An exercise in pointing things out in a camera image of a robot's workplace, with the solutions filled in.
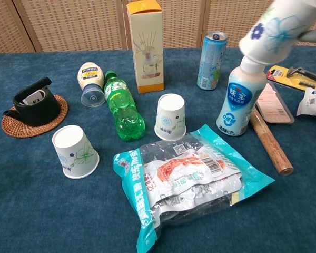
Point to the brown bamboo stick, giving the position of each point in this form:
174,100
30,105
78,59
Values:
271,147

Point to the black teapot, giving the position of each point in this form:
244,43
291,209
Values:
39,113

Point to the small white black box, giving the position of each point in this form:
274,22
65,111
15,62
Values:
29,99

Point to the white blue pouch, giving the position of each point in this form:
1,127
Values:
313,102

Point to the white paper cup blue flower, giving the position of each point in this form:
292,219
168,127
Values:
274,29

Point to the white paper cup small print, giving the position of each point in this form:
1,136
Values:
171,116

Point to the round woven rattan coaster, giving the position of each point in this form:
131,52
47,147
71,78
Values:
63,112

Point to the pink flat plastic pack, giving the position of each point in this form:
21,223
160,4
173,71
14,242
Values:
274,102

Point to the white paper cup green flower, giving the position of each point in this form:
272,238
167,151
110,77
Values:
73,155

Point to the light blue drink can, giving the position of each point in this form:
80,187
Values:
210,60

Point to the mayonnaise squeeze bottle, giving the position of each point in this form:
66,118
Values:
89,76

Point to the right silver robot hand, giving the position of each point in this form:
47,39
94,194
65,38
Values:
314,35

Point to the white yogurt drink bottle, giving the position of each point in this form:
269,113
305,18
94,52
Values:
239,105

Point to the rattan wooden folding screen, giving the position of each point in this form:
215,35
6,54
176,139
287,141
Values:
68,23

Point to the beige orange reed diffuser box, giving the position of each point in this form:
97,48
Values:
147,26

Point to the teal clear snack bag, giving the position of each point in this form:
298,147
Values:
189,171

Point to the green plastic soda bottle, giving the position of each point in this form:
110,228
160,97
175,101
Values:
121,105

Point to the razor on yellow card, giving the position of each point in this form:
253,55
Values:
279,73

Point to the blue table cloth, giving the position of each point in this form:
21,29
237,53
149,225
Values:
42,210

